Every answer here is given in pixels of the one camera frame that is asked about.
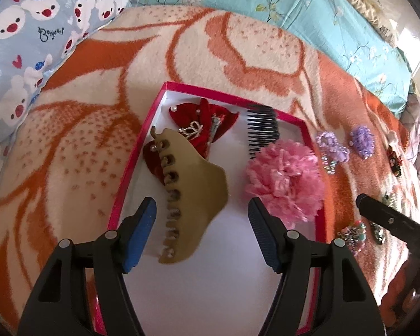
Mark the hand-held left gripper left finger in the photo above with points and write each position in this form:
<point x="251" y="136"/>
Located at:
<point x="141" y="232"/>

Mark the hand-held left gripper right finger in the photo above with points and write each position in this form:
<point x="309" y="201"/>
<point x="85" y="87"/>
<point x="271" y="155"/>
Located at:
<point x="262" y="232"/>

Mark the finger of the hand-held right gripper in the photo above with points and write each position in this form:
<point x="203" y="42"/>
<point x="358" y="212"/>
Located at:
<point x="388" y="220"/>

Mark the tan hair claw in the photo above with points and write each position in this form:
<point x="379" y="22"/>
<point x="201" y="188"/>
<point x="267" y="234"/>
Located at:
<point x="196" y="199"/>

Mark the red cardboard box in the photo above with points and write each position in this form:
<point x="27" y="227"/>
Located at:
<point x="210" y="287"/>

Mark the purple ruffled scrunchie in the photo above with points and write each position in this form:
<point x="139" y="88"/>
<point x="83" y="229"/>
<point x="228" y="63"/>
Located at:
<point x="362" y="140"/>

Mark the lilac beaded scrunchie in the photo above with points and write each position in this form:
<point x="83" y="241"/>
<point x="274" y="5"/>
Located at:
<point x="330" y="145"/>

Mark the dark beaded ornament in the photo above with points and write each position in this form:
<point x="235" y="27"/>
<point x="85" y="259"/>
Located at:
<point x="378" y="233"/>

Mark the pink pompom flower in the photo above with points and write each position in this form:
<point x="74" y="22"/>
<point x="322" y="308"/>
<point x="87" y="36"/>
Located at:
<point x="283" y="178"/>

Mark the small red beaded hair clip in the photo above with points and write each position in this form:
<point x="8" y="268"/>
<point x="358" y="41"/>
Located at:
<point x="393" y="159"/>

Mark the plaid cloth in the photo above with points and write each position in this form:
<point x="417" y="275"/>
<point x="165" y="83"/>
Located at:
<point x="416" y="129"/>

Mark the black hair comb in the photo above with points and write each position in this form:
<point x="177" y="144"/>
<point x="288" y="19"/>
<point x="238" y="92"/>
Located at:
<point x="262" y="129"/>

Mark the orange and cream blanket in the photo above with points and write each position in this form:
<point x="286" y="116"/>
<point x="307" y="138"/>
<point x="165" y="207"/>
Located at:
<point x="73" y="147"/>

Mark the red velvet bow hair clip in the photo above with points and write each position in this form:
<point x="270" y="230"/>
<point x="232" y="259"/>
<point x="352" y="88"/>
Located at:
<point x="224" y="119"/>

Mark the cream lace cloth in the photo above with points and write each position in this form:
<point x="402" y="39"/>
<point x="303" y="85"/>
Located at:
<point x="367" y="3"/>

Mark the bear print pillow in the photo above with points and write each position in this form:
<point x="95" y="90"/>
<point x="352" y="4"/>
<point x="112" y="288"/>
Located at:
<point x="21" y="42"/>

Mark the teal floral quilt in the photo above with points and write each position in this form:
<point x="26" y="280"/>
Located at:
<point x="301" y="7"/>

